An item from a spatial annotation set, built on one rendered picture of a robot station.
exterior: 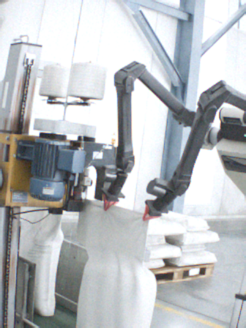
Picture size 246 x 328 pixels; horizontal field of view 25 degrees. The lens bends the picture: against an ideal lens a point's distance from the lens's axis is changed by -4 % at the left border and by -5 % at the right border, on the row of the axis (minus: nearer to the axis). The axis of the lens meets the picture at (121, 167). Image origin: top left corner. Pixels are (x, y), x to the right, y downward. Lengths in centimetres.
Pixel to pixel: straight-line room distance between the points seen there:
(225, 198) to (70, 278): 679
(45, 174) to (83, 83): 42
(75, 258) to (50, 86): 112
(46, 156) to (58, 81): 46
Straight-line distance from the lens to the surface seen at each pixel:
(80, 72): 248
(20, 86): 256
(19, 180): 253
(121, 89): 242
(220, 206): 992
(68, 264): 342
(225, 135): 266
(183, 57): 879
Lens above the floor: 138
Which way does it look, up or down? 3 degrees down
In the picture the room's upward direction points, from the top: 7 degrees clockwise
